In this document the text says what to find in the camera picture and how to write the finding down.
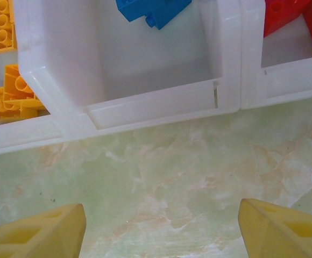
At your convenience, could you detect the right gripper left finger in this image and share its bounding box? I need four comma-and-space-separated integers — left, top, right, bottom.
0, 203, 87, 258

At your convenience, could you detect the white plastic bin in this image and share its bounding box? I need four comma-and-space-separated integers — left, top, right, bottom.
240, 0, 312, 111
12, 0, 243, 142
0, 0, 67, 158

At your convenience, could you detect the blue lego brick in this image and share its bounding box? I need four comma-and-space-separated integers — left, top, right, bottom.
145, 0, 193, 31
115, 0, 173, 23

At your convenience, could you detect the red lego brick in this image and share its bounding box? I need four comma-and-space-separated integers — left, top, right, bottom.
263, 0, 312, 38

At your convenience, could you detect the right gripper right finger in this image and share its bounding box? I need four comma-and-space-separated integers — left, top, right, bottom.
238, 198, 312, 258

